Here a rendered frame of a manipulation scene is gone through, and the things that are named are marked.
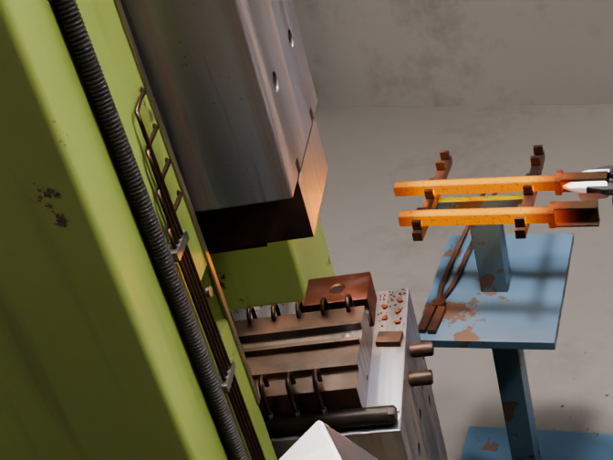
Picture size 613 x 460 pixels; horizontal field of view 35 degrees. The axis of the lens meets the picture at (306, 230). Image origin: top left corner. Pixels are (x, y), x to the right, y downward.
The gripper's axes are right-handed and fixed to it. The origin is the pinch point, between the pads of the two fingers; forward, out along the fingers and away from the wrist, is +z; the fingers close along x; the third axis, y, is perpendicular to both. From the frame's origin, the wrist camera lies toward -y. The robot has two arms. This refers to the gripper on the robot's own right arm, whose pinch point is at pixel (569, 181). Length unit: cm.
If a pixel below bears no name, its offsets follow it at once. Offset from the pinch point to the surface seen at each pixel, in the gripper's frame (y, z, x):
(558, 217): 0.6, 0.8, -12.7
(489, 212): -0.8, 14.3, -12.3
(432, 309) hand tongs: 25.2, 30.8, -11.2
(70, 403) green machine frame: -35, 45, -105
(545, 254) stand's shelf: 26.4, 9.1, 11.4
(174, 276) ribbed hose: -45, 32, -93
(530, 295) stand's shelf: 26.4, 10.5, -4.2
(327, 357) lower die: -6, 32, -63
